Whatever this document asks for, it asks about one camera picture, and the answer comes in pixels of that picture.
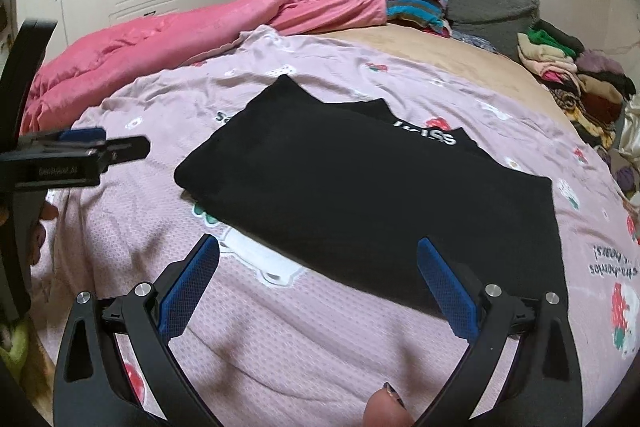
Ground pile of folded clothes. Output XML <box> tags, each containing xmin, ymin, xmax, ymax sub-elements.
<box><xmin>515</xmin><ymin>19</ymin><xmax>639</xmax><ymax>148</ymax></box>

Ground pink strawberry printed blanket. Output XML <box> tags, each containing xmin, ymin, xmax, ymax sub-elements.
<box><xmin>29</xmin><ymin>24</ymin><xmax>640</xmax><ymax>427</ymax></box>

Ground person's left hand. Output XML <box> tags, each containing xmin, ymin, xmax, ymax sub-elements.
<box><xmin>30</xmin><ymin>203</ymin><xmax>61</xmax><ymax>269</ymax></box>

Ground cream satin curtain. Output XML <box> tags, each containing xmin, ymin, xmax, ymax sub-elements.
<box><xmin>619</xmin><ymin>96</ymin><xmax>640</xmax><ymax>164</ymax></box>

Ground white bag with purple cloth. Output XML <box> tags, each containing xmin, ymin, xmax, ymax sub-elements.
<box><xmin>615</xmin><ymin>161</ymin><xmax>640</xmax><ymax>204</ymax></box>

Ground dark floral cloth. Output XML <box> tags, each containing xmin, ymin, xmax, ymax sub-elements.
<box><xmin>449</xmin><ymin>29</ymin><xmax>502</xmax><ymax>56</ymax></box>

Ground person's right hand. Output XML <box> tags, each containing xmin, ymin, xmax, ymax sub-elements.
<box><xmin>362</xmin><ymin>382</ymin><xmax>414</xmax><ymax>427</ymax></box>

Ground striped colourful clothes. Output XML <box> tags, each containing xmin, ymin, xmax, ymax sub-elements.
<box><xmin>384</xmin><ymin>0</ymin><xmax>452</xmax><ymax>38</ymax></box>

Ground black printed t-shirt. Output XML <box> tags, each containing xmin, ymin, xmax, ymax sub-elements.
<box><xmin>173</xmin><ymin>74</ymin><xmax>569</xmax><ymax>324</ymax></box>

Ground pink fleece quilt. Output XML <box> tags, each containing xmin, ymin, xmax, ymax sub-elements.
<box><xmin>22</xmin><ymin>0</ymin><xmax>444</xmax><ymax>136</ymax></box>

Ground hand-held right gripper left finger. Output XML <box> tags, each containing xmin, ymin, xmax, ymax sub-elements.
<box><xmin>52</xmin><ymin>233</ymin><xmax>221</xmax><ymax>427</ymax></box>

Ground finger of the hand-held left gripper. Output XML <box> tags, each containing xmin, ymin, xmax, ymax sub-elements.
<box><xmin>101</xmin><ymin>135</ymin><xmax>152</xmax><ymax>168</ymax></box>
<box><xmin>21</xmin><ymin>126</ymin><xmax>108</xmax><ymax>148</ymax></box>

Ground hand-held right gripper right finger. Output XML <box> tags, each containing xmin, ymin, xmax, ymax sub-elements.
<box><xmin>416</xmin><ymin>236</ymin><xmax>585</xmax><ymax>427</ymax></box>

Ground beige bed sheet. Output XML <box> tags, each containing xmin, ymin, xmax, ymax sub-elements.
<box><xmin>320</xmin><ymin>22</ymin><xmax>578</xmax><ymax>130</ymax></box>

